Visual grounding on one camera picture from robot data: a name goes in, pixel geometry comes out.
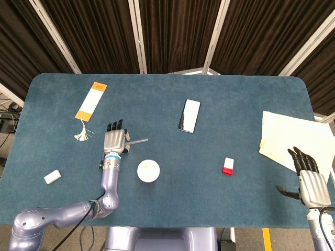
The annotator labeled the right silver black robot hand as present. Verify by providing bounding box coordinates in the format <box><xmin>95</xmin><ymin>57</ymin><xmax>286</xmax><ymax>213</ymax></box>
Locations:
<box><xmin>275</xmin><ymin>146</ymin><xmax>332</xmax><ymax>209</ymax></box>

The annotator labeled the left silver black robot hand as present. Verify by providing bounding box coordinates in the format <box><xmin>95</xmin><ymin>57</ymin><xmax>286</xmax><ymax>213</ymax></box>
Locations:
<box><xmin>103</xmin><ymin>119</ymin><xmax>131</xmax><ymax>155</ymax></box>

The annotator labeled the white round container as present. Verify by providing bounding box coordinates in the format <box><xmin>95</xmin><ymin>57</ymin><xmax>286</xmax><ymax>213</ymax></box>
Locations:
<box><xmin>137</xmin><ymin>159</ymin><xmax>161</xmax><ymax>183</ymax></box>

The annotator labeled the orange white bookmark with tassel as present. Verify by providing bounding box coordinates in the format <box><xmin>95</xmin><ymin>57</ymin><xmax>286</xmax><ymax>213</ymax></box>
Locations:
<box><xmin>74</xmin><ymin>81</ymin><xmax>108</xmax><ymax>143</ymax></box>

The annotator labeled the stack of pale yellow paper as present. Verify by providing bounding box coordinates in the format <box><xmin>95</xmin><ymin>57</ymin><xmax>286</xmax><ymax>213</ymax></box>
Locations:
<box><xmin>258</xmin><ymin>110</ymin><xmax>335</xmax><ymax>187</ymax></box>

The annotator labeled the yellow floor tape strip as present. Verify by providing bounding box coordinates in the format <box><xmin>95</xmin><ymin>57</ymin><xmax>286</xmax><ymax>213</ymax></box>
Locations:
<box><xmin>262</xmin><ymin>227</ymin><xmax>272</xmax><ymax>251</ymax></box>

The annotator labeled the small white eraser block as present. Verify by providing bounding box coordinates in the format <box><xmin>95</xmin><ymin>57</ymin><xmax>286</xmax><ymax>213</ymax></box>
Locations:
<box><xmin>43</xmin><ymin>169</ymin><xmax>62</xmax><ymax>186</ymax></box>

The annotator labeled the black smartphone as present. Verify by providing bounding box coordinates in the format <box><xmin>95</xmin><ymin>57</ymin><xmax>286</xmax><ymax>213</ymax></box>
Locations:
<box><xmin>177</xmin><ymin>98</ymin><xmax>202</xmax><ymax>134</ymax></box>

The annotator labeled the red and white small box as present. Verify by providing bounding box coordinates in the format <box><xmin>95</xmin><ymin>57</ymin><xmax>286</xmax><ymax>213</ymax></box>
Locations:
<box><xmin>222</xmin><ymin>157</ymin><xmax>235</xmax><ymax>176</ymax></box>

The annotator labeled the blue felt table mat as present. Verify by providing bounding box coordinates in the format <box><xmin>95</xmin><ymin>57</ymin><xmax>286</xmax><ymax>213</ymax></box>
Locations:
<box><xmin>0</xmin><ymin>73</ymin><xmax>335</xmax><ymax>229</ymax></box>

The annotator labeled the black box on floor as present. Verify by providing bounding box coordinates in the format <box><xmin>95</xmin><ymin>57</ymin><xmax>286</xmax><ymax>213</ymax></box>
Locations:
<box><xmin>219</xmin><ymin>241</ymin><xmax>237</xmax><ymax>251</ymax></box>

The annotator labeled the brown curtain partition panel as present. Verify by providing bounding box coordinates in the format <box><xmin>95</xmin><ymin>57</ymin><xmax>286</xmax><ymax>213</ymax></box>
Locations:
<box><xmin>278</xmin><ymin>15</ymin><xmax>335</xmax><ymax>123</ymax></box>
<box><xmin>33</xmin><ymin>0</ymin><xmax>148</xmax><ymax>75</ymax></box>
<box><xmin>128</xmin><ymin>0</ymin><xmax>228</xmax><ymax>75</ymax></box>
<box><xmin>203</xmin><ymin>0</ymin><xmax>335</xmax><ymax>77</ymax></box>
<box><xmin>0</xmin><ymin>0</ymin><xmax>81</xmax><ymax>106</ymax></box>

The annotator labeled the purple-grey robot torso base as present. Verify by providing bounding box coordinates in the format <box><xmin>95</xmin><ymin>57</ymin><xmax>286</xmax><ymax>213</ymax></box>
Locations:
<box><xmin>104</xmin><ymin>226</ymin><xmax>218</xmax><ymax>251</ymax></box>

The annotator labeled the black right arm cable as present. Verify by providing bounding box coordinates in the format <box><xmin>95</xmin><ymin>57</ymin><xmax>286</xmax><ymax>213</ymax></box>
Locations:
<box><xmin>318</xmin><ymin>206</ymin><xmax>335</xmax><ymax>251</ymax></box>

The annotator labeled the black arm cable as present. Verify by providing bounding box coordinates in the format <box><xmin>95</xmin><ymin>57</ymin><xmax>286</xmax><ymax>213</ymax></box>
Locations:
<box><xmin>318</xmin><ymin>206</ymin><xmax>335</xmax><ymax>251</ymax></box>
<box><xmin>49</xmin><ymin>192</ymin><xmax>106</xmax><ymax>251</ymax></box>

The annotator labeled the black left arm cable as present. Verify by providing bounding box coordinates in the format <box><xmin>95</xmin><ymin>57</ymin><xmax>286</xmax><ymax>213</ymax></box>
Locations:
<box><xmin>49</xmin><ymin>192</ymin><xmax>106</xmax><ymax>251</ymax></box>

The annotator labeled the blue floor cable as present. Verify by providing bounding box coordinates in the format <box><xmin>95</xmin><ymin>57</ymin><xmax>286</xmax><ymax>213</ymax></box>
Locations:
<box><xmin>79</xmin><ymin>226</ymin><xmax>95</xmax><ymax>251</ymax></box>

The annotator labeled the black equipment with cables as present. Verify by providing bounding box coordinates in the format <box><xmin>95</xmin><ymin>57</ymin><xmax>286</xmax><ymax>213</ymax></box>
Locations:
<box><xmin>0</xmin><ymin>101</ymin><xmax>24</xmax><ymax>134</ymax></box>

